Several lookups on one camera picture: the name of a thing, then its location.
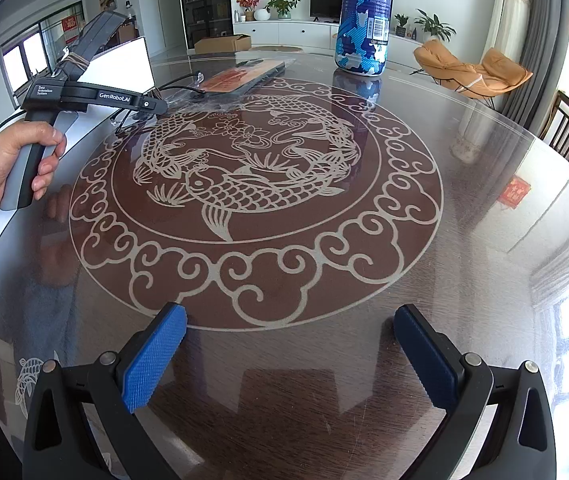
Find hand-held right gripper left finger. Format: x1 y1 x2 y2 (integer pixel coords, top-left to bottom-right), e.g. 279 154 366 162
22 302 188 480

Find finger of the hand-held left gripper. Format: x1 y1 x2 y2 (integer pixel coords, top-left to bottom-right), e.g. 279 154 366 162
132 97 168 117

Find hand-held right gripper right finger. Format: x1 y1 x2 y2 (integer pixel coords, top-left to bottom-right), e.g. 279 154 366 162
395 304 558 480

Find white cardboard box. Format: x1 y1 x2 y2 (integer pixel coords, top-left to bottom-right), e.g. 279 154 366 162
69 35 154 98

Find brown patterned glass desktop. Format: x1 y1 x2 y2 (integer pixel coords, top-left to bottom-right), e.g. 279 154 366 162
0 50 569 480

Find orange phone case package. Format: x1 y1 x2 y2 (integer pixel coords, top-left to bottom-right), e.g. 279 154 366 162
199 57 299 98

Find brown cardboard box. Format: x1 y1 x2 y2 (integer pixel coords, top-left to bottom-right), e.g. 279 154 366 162
193 34 252 55

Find dark glass display cabinet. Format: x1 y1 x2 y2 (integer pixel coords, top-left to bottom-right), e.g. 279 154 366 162
177 0 235 51

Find red flowers in vase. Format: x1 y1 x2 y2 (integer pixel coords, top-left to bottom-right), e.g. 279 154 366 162
236 0 264 22

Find white television cabinet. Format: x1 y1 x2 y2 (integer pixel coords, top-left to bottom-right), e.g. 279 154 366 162
232 19 433 53

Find green potted plant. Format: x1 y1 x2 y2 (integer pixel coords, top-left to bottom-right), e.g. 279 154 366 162
264 0 301 20

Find black television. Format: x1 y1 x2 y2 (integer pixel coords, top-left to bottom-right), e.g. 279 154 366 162
309 0 345 23

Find blue patterned spray can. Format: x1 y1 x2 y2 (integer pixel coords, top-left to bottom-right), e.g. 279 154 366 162
333 0 395 77

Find orange lounge chair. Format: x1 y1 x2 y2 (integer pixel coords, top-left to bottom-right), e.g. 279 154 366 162
413 40 534 108

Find large leafy potted plant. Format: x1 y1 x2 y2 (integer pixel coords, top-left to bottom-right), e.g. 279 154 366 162
413 8 458 43

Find grey curtain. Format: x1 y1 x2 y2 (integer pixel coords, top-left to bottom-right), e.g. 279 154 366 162
507 0 569 131

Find cream covered standing air conditioner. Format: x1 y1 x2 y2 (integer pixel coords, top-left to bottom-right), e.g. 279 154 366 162
485 0 534 68

